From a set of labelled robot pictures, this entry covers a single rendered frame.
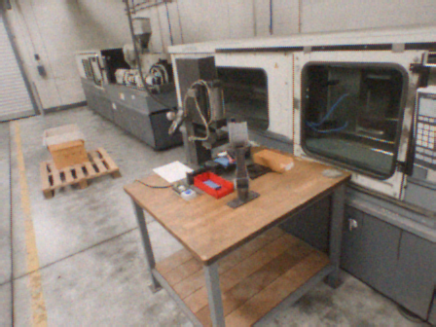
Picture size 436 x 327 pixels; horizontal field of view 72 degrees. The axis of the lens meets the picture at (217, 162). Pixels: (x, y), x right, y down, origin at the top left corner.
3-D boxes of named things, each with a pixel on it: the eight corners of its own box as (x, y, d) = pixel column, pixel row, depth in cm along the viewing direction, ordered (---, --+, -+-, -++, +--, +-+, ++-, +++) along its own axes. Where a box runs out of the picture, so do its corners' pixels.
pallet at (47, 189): (42, 170, 492) (39, 163, 486) (104, 154, 534) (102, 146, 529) (45, 199, 394) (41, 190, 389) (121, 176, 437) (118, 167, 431)
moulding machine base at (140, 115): (87, 108, 938) (78, 77, 899) (119, 102, 985) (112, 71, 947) (155, 155, 504) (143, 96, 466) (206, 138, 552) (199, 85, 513)
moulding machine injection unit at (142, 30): (110, 83, 676) (95, 21, 626) (145, 77, 716) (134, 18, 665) (153, 94, 476) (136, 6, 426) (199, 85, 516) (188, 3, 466)
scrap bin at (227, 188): (217, 199, 172) (216, 190, 170) (194, 185, 191) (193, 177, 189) (234, 192, 178) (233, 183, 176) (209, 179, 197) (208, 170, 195)
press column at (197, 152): (198, 165, 219) (182, 58, 190) (189, 162, 229) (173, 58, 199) (213, 160, 227) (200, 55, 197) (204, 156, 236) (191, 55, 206)
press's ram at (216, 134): (212, 154, 191) (207, 108, 179) (191, 145, 210) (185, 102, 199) (234, 145, 200) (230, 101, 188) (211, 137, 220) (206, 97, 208)
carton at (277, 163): (280, 174, 195) (279, 163, 192) (253, 163, 214) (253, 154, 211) (293, 167, 202) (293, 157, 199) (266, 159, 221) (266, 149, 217)
